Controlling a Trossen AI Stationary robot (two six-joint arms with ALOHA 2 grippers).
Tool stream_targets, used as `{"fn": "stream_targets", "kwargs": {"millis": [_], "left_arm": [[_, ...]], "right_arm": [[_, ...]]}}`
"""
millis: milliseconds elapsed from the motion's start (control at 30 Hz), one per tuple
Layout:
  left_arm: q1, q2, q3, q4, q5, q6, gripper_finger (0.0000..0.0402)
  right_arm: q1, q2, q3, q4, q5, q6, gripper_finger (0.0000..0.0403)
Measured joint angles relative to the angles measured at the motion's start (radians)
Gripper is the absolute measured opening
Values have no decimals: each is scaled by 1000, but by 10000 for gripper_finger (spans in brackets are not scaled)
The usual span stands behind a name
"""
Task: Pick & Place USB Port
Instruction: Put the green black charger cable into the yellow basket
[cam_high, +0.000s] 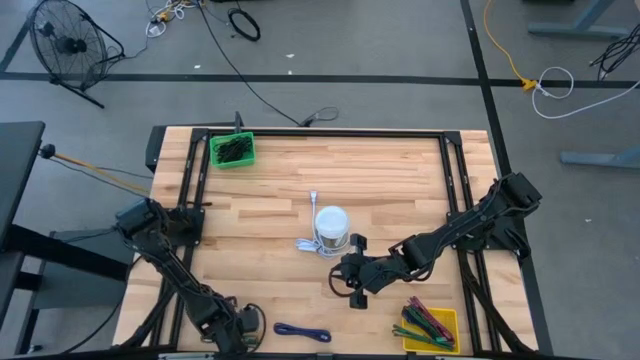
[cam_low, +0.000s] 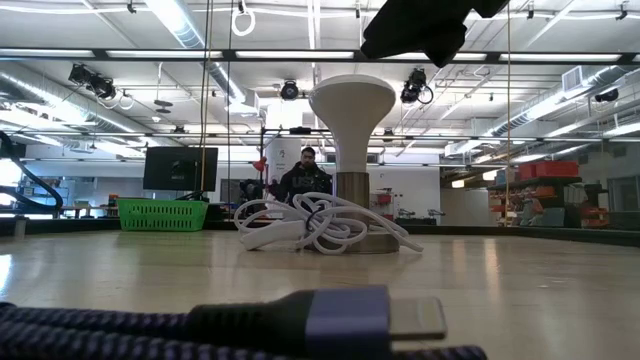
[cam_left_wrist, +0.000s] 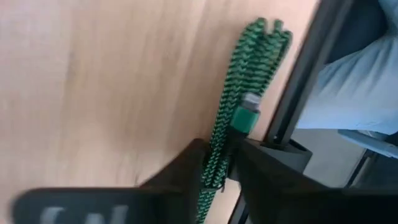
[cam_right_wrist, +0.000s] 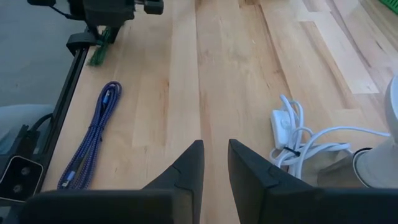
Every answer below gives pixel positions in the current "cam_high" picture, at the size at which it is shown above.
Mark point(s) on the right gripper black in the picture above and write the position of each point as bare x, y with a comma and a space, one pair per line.
367, 275

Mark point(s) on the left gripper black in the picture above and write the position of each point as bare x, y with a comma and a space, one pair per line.
222, 327

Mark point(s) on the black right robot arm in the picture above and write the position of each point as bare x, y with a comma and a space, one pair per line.
450, 232

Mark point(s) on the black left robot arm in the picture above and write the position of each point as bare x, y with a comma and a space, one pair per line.
170, 265

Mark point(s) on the white bulb lamp metal base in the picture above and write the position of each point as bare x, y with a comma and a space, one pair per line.
332, 222

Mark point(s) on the yellow plastic bin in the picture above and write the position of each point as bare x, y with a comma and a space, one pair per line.
447, 317

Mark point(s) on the green plastic mesh bin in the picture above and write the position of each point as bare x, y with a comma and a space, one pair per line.
215, 162

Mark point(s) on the black controller box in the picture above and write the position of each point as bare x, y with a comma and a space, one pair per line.
156, 145

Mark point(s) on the stick with black knob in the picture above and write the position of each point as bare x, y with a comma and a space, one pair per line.
47, 151

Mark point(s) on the grey desk foot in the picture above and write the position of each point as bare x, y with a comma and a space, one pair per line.
600, 159
575, 30

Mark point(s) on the black desk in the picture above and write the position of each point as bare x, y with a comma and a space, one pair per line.
17, 165

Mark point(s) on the black floor fan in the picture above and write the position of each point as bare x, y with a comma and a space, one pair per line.
70, 46

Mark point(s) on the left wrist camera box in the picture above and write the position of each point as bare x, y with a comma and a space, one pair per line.
250, 320

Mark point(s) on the black aluminium table frame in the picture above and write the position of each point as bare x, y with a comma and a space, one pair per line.
350, 133

